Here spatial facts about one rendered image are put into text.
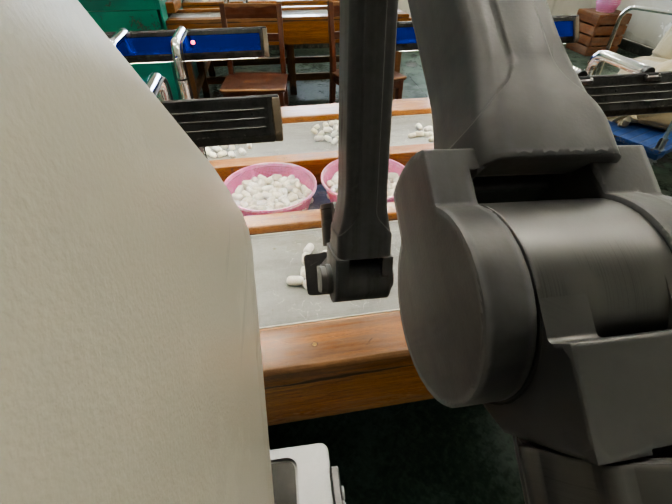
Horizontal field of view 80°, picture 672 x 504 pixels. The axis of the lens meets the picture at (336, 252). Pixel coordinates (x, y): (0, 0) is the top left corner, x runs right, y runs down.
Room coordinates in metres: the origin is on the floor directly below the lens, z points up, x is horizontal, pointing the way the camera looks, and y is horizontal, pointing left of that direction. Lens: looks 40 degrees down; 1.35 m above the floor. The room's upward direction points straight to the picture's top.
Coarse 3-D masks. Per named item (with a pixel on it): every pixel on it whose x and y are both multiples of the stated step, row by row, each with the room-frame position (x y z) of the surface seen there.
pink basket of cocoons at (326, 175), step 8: (336, 160) 1.13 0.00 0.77; (392, 160) 1.13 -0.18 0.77; (328, 168) 1.09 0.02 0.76; (336, 168) 1.12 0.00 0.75; (392, 168) 1.11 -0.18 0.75; (400, 168) 1.09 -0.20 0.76; (328, 176) 1.07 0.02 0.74; (328, 192) 0.97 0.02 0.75; (336, 200) 0.95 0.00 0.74; (392, 200) 0.93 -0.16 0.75
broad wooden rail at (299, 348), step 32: (352, 320) 0.49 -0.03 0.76; (384, 320) 0.49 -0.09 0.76; (288, 352) 0.42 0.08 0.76; (320, 352) 0.42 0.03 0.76; (352, 352) 0.42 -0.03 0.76; (384, 352) 0.42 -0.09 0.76; (288, 384) 0.38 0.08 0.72; (320, 384) 0.39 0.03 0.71; (352, 384) 0.40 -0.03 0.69; (384, 384) 0.41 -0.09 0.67; (416, 384) 0.43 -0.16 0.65; (288, 416) 0.38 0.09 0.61; (320, 416) 0.39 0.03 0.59
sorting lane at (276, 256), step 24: (264, 240) 0.77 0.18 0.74; (288, 240) 0.77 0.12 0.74; (312, 240) 0.77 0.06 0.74; (264, 264) 0.68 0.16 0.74; (288, 264) 0.68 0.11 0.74; (264, 288) 0.60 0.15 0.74; (288, 288) 0.60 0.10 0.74; (264, 312) 0.53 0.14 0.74; (288, 312) 0.53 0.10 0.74; (312, 312) 0.53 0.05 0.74; (336, 312) 0.53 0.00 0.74; (360, 312) 0.53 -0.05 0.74
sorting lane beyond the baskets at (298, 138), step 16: (288, 128) 1.44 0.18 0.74; (304, 128) 1.44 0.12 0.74; (320, 128) 1.44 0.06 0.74; (400, 128) 1.44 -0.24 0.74; (416, 128) 1.44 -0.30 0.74; (432, 128) 1.44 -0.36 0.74; (240, 144) 1.30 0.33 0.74; (256, 144) 1.30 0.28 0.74; (272, 144) 1.30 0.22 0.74; (288, 144) 1.30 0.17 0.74; (304, 144) 1.30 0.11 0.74; (320, 144) 1.30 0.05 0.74; (336, 144) 1.30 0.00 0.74; (400, 144) 1.30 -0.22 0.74; (208, 160) 1.18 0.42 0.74
